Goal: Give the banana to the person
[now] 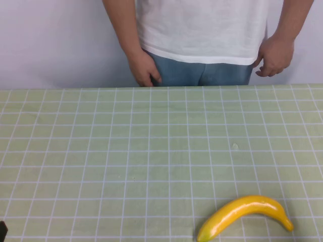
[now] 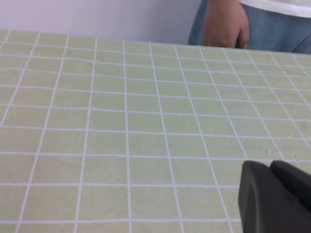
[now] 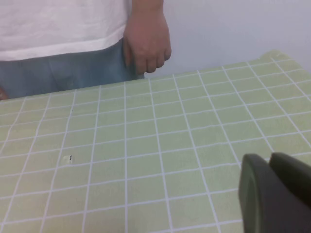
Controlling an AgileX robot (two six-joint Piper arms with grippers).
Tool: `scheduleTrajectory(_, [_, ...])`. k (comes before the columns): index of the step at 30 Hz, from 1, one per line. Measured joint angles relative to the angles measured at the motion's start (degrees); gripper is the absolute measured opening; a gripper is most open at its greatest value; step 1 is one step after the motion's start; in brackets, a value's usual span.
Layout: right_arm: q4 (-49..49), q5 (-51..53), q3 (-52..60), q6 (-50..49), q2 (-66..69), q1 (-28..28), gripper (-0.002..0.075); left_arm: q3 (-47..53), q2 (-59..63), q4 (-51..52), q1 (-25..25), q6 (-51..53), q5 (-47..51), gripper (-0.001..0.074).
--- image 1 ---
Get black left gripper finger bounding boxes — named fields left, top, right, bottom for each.
left=0, top=221, right=9, bottom=239

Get green checked tablecloth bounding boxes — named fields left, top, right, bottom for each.
left=0, top=83, right=323, bottom=242

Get white t-shirt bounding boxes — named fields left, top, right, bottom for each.
left=135, top=0, right=278, bottom=66

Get person's left forearm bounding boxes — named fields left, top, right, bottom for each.
left=274, top=0, right=310, bottom=42

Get person's right hand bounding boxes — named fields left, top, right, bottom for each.
left=127, top=47, right=163, bottom=88

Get person's left hand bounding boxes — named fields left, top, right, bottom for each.
left=253, top=34, right=295, bottom=78

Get blue jeans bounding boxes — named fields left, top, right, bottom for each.
left=147, top=49, right=253, bottom=87

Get person's right forearm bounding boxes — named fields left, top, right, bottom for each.
left=102, top=0, right=143, bottom=57

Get yellow plastic banana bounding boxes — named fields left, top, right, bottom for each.
left=196, top=195, right=295, bottom=242

